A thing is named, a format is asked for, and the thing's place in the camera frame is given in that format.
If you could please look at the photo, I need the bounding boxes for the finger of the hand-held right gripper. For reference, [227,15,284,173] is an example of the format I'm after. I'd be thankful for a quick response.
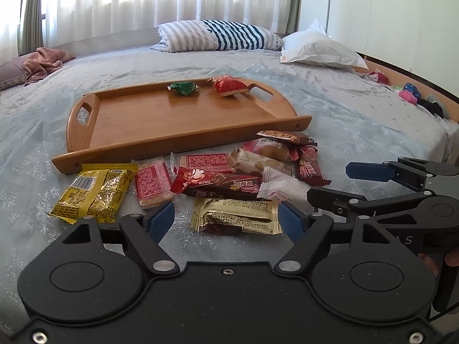
[306,185,435,223]
[345,157,437,193]

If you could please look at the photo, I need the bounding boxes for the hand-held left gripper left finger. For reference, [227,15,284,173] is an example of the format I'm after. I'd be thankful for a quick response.
[59,200,180,277]

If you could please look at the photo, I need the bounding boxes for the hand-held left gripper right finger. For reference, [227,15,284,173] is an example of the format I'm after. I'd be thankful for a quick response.
[273,201,392,275]

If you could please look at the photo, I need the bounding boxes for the white snack packet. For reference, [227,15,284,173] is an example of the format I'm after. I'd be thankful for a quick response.
[256,166,317,214]

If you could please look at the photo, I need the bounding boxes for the red patterned cracker packet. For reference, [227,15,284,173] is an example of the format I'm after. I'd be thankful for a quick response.
[170,152,238,177]
[134,157,177,210]

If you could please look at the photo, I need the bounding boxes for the gold snack packet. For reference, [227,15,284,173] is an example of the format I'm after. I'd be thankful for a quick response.
[190,197,284,236]

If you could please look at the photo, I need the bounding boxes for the long dark red bar packet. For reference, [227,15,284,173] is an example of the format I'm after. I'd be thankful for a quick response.
[170,167,264,202]

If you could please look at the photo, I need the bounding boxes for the cream biscuit packet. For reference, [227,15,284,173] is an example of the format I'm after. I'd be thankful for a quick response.
[227,146,295,180]

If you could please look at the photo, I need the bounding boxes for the yellow snack packet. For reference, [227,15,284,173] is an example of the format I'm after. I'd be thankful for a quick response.
[48,163,139,225]

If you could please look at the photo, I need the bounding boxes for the brown nut bar packet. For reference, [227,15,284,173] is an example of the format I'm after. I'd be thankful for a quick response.
[256,130,319,148]

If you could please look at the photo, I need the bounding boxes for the wooden tray with handles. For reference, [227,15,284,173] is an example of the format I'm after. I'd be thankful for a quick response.
[52,77,313,175]

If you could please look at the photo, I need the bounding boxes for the person's right hand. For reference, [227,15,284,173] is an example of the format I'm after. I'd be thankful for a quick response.
[418,246,459,279]

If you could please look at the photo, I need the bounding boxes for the small dark red bar packet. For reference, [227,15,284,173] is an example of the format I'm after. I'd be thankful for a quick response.
[293,145,332,187]

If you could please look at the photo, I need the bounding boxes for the light blue lace blanket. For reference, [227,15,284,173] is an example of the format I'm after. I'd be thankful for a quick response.
[0,62,453,332]

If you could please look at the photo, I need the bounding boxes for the pink bun packet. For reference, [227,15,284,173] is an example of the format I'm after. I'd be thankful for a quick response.
[240,138,300,162]

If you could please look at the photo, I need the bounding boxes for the pink and blue toy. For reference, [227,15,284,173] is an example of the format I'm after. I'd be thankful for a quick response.
[398,82,422,105]

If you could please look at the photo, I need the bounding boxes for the black item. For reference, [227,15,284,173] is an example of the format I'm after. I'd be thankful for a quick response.
[417,95,446,119]

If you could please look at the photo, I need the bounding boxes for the red and white small item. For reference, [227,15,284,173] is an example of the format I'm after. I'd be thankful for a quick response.
[367,68,390,85]

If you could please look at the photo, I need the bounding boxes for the wooden headboard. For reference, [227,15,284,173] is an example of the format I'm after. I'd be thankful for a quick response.
[354,52,459,123]

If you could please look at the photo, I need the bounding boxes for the green snack packet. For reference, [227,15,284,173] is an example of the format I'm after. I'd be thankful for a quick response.
[167,81,200,97]

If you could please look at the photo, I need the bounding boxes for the white pillow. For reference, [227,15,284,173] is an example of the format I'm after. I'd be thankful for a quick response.
[279,19,369,70]

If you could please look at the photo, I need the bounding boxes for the red nut snack packet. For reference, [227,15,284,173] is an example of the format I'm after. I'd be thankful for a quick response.
[210,75,250,98]

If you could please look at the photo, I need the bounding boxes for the bed with grey sheet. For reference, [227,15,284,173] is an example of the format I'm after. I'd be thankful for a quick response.
[0,39,459,332]

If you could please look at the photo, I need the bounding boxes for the white wardrobe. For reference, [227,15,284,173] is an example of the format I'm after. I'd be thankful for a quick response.
[297,0,459,101]

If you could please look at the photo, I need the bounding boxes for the green drape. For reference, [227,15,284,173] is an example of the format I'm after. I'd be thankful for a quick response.
[285,0,304,38]
[18,0,46,56]

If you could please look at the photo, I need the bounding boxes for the striped pillow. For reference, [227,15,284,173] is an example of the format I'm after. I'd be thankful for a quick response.
[149,19,284,53]

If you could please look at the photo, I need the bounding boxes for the pink crumpled cloth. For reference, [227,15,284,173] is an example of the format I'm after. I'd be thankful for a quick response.
[22,47,76,86]

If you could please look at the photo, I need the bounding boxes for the purple pillow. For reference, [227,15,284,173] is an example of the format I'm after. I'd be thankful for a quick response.
[0,54,33,92]

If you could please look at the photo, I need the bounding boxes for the white sheer curtain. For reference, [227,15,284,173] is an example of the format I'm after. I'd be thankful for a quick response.
[0,0,299,55]

